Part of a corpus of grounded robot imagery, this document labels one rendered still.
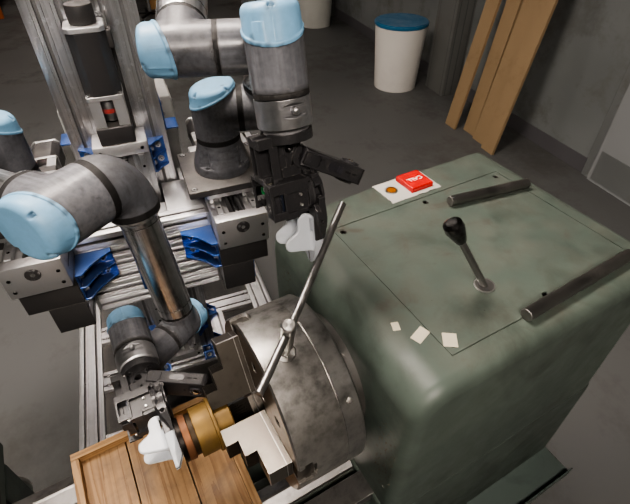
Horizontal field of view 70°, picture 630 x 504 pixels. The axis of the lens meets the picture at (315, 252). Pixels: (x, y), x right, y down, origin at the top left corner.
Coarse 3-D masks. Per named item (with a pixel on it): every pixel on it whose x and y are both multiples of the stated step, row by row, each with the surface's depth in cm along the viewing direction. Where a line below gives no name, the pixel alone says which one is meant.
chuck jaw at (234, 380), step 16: (240, 320) 79; (224, 336) 78; (224, 352) 76; (240, 352) 77; (208, 368) 78; (224, 368) 76; (240, 368) 77; (208, 384) 79; (224, 384) 76; (240, 384) 77; (208, 400) 75; (224, 400) 76
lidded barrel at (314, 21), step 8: (304, 0) 608; (312, 0) 604; (320, 0) 605; (328, 0) 612; (304, 8) 616; (312, 8) 611; (320, 8) 612; (328, 8) 620; (304, 16) 623; (312, 16) 618; (320, 16) 619; (328, 16) 628; (304, 24) 631; (312, 24) 626; (320, 24) 627; (328, 24) 636
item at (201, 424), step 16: (176, 416) 76; (192, 416) 74; (208, 416) 74; (224, 416) 76; (176, 432) 73; (192, 432) 73; (208, 432) 73; (192, 448) 73; (208, 448) 74; (224, 448) 75
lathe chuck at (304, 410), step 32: (256, 320) 76; (256, 352) 70; (256, 384) 76; (288, 384) 68; (320, 384) 69; (288, 416) 66; (320, 416) 68; (288, 448) 69; (320, 448) 69; (288, 480) 80
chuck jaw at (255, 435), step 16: (256, 416) 76; (224, 432) 74; (240, 432) 74; (256, 432) 74; (272, 432) 74; (240, 448) 74; (256, 448) 72; (272, 448) 72; (272, 464) 70; (288, 464) 70; (272, 480) 70
